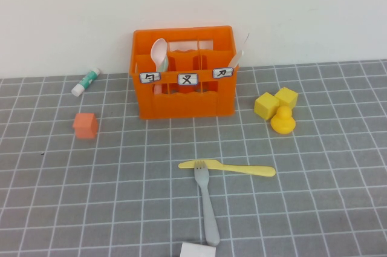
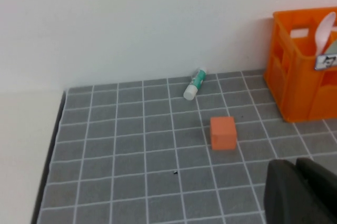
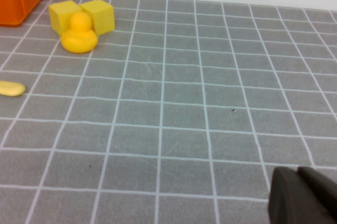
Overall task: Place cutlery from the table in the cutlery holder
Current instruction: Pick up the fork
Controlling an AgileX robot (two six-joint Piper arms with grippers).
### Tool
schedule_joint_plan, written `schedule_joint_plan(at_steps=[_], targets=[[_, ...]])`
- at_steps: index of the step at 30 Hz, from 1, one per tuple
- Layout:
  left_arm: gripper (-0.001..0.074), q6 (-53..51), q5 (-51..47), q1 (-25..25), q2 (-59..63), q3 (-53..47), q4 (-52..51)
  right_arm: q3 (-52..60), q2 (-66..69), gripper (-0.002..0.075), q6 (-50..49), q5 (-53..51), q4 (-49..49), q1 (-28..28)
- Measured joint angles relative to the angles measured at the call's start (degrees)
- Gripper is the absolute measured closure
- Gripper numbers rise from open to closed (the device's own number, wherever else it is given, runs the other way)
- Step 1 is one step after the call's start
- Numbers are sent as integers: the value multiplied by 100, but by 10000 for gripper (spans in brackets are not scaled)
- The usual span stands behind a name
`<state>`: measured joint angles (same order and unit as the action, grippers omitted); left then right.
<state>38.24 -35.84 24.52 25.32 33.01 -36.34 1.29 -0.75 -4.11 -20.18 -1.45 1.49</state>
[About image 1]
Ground yellow foam cube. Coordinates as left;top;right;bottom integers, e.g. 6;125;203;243
253;92;281;122
274;86;299;109

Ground white and green glue stick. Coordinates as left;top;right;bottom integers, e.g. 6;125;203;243
71;67;101;97

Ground white paper label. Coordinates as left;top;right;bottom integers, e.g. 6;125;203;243
138;72;161;84
212;67;234;79
177;73;198;86

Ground grey grid pattern mat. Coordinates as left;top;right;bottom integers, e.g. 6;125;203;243
0;59;387;257

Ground grey plastic fork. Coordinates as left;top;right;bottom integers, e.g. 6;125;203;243
193;160;221;247

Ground orange plastic cutlery holder crate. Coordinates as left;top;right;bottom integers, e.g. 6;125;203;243
129;25;240;121

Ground yellow plastic knife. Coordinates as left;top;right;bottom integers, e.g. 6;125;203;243
177;158;276;178

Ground white paper sheet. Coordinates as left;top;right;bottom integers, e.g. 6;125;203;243
179;241;216;257

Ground white plastic knife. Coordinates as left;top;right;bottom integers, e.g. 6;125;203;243
227;50;244;69

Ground orange foam cube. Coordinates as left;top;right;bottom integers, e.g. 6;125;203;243
72;112;99;140

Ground yellow rubber duck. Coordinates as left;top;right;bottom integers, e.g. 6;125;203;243
270;105;296;135

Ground white plastic spoon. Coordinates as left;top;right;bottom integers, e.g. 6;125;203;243
150;38;168;96

